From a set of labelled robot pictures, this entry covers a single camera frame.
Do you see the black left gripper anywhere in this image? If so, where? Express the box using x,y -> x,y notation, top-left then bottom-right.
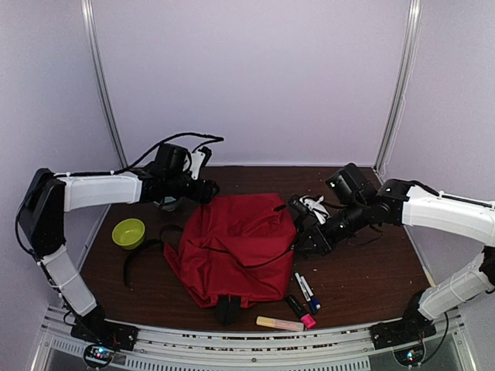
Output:
166,172 -> 220,204

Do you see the red student backpack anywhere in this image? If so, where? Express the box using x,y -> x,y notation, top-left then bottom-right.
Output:
123,192 -> 299,325

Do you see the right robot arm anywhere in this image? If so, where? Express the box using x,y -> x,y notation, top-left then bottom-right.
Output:
288,163 -> 494,342

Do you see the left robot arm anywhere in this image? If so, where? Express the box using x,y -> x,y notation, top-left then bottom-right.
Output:
15,134 -> 296,343

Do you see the blue capped marker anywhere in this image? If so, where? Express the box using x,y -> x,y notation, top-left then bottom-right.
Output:
308,297 -> 321,315

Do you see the pink black highlighter marker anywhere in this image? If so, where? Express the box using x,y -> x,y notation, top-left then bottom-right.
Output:
285,294 -> 316,329

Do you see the lime green bowl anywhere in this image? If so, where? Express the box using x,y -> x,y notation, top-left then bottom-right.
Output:
111,218 -> 145,250

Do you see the beige highlighter marker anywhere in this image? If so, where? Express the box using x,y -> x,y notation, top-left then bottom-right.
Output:
255,316 -> 305,332

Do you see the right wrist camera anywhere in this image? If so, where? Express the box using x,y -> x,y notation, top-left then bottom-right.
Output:
288,195 -> 330,225

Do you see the front aluminium rail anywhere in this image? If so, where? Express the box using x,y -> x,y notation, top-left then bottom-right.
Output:
30,305 -> 476,371

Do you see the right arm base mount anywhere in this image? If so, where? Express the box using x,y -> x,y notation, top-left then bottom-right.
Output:
369,319 -> 436,349

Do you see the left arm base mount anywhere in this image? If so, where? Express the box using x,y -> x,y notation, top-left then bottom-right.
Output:
70,321 -> 138,351

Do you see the left aluminium frame post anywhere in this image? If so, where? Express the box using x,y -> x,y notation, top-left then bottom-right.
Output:
80,0 -> 128,167

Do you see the aluminium frame post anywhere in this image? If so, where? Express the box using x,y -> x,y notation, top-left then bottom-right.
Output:
80,0 -> 128,167
374,0 -> 423,179

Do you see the right aluminium frame post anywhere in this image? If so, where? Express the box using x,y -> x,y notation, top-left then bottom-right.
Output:
374,0 -> 423,179

